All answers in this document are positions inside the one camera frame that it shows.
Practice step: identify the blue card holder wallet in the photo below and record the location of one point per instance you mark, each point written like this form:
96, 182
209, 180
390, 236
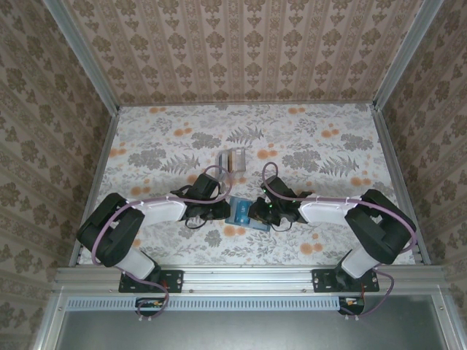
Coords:
261, 225

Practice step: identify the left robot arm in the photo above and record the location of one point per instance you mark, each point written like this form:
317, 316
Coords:
109, 233

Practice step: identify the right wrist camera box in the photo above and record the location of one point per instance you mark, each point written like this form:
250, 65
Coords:
277, 189

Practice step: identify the aluminium corner post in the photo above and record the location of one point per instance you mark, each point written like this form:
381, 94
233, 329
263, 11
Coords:
405, 54
87, 58

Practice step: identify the aluminium frame beam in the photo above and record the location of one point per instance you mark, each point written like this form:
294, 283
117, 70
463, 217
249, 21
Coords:
49, 321
450, 321

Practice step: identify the aluminium side rail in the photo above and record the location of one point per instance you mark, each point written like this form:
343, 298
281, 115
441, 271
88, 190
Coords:
394, 164
105, 146

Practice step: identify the light blue credit card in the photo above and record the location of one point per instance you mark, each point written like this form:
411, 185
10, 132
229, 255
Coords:
241, 212

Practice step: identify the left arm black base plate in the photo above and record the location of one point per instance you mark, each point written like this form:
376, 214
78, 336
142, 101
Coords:
171, 280

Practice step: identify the aluminium mounting rail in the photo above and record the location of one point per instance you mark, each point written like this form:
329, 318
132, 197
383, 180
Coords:
248, 279

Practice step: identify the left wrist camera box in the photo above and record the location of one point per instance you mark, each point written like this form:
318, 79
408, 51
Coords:
206, 186

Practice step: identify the grey metal sheet panel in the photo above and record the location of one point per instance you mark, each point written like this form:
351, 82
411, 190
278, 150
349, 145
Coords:
248, 331

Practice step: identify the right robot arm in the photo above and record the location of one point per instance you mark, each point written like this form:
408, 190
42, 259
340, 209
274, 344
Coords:
372, 233

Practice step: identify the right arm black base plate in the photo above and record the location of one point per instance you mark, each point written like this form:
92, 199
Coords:
324, 280

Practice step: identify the floral tablecloth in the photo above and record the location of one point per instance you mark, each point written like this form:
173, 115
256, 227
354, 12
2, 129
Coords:
292, 127

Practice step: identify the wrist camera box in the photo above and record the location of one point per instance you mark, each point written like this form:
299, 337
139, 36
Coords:
206, 186
277, 189

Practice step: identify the dark blue credit card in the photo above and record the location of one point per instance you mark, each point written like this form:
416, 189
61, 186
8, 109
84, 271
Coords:
223, 160

